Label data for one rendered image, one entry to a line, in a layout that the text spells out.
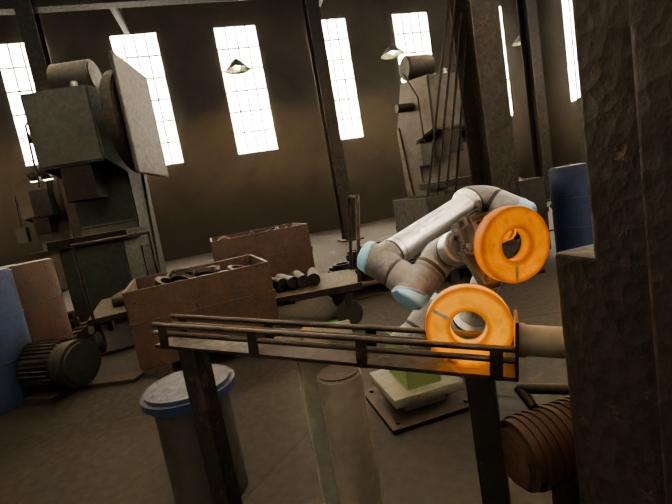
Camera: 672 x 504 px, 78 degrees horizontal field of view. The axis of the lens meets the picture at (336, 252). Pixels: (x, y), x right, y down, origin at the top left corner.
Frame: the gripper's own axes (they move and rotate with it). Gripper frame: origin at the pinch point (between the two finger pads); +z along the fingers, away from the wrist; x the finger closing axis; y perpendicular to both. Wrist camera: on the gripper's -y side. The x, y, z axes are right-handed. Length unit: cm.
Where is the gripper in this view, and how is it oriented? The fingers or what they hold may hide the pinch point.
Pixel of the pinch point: (510, 235)
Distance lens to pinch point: 90.5
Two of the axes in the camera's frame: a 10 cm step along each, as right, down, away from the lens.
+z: 1.6, -1.9, -9.7
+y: -2.4, -9.6, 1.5
